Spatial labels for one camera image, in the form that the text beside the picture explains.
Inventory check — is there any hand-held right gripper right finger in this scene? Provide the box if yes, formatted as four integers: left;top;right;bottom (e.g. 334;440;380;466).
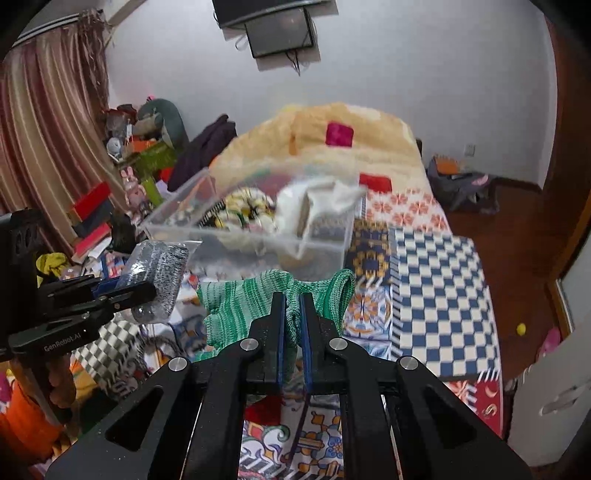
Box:
299;294;533;480

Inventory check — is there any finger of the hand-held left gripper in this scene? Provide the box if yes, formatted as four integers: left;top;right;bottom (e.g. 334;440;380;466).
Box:
39;274;126;302
8;281;158;357

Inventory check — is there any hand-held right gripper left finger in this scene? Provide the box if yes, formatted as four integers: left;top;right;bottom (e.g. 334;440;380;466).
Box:
46;292;286;480

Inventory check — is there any green knit sock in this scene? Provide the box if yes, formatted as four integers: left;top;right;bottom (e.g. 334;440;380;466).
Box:
195;270;356;386

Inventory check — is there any clear plastic bag with cloth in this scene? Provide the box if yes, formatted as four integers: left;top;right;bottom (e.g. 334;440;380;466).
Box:
115;239;191;325

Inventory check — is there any clear plastic storage box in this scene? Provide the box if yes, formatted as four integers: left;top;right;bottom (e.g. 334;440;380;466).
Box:
140;166;357;283

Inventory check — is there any person's left forearm orange sleeve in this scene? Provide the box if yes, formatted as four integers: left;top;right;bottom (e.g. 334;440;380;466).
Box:
0;369;65;462

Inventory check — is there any person's left hand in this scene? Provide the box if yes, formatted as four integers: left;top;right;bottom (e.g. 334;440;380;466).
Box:
44;353;78;412

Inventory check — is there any yellow cloth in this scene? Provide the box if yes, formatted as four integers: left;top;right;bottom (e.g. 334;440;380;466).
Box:
36;252;73;286

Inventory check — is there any red box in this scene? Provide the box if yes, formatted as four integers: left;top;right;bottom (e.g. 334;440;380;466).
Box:
73;181;115;219

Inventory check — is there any colourful patterned bed sheet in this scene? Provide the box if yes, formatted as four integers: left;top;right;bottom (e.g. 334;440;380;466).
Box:
60;185;504;480

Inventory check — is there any pink bunny plush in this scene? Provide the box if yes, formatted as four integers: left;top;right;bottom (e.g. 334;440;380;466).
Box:
120;167;145;209

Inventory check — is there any brown striped curtain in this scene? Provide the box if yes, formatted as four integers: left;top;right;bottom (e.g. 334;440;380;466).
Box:
0;11;127;259

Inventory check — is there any white cloth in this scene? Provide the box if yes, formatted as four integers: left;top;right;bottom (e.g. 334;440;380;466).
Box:
276;176;368;260

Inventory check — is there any blue white checkered blanket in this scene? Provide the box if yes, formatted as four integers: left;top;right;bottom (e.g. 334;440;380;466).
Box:
389;227;503;380

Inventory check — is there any yellow black patterned sock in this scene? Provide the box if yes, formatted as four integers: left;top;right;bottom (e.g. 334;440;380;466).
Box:
213;186;279;232

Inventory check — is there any green plush dinosaur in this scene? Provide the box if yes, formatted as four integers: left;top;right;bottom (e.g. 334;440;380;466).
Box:
135;97;189;149

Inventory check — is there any dark purple garment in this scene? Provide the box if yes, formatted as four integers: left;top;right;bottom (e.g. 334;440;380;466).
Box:
167;114;239;192

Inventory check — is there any beige fluffy blanket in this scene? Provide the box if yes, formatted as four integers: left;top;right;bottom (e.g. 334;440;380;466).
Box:
210;102;432;195

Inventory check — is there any grey backpack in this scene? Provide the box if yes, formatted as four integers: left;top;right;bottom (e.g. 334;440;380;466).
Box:
426;156;500;217

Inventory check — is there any pink slipper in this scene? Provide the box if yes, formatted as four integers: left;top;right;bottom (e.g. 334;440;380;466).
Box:
537;325;563;357

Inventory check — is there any white cabinet door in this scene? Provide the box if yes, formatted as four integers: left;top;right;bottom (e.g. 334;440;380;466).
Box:
507;256;591;468

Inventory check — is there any black wall television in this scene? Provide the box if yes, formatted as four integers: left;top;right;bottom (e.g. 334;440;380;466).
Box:
211;0;339;59

